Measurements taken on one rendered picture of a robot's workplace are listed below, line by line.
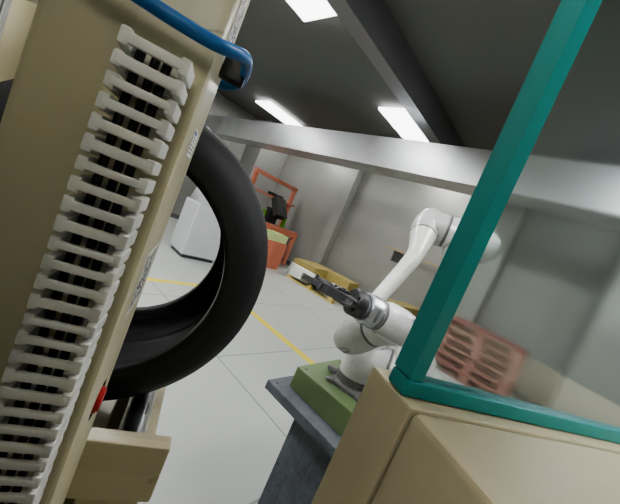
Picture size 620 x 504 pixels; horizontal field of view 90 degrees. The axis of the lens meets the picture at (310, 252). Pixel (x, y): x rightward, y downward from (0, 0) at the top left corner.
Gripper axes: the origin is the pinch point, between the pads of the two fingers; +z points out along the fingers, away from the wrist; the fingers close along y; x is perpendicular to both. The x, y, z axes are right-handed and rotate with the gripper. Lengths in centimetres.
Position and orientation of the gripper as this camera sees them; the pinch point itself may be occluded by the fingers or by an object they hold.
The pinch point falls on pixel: (300, 273)
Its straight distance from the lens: 77.5
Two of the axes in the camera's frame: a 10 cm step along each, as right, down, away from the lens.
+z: -8.1, -4.6, -3.6
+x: -5.1, 8.6, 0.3
